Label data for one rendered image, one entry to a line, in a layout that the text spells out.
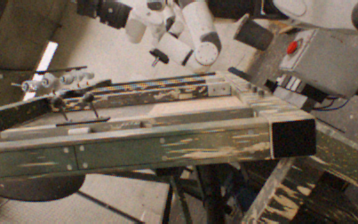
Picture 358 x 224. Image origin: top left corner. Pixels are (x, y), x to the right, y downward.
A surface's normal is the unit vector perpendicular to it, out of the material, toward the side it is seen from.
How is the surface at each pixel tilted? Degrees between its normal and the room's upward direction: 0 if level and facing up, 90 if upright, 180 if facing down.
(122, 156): 90
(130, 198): 90
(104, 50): 90
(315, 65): 90
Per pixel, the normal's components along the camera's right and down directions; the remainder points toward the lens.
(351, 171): -0.07, 0.20
